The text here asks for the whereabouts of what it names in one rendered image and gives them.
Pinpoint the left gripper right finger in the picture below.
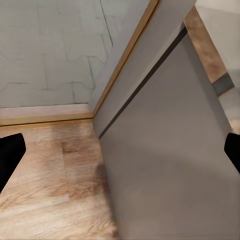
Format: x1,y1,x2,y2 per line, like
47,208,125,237
224,132,240,174

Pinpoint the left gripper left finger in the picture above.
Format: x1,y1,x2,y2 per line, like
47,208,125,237
0,133,26,193

